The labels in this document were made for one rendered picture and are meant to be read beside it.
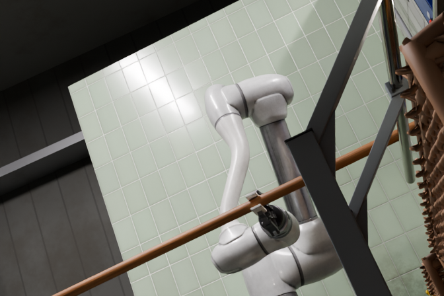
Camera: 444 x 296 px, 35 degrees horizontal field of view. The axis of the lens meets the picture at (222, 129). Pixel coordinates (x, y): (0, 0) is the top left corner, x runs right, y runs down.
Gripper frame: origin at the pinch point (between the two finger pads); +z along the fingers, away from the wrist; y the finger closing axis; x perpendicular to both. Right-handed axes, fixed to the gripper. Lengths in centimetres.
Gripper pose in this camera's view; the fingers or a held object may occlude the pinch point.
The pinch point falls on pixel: (256, 203)
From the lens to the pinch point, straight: 193.3
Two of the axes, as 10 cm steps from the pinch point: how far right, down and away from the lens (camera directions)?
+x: -8.9, 4.4, 1.3
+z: -2.9, -3.3, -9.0
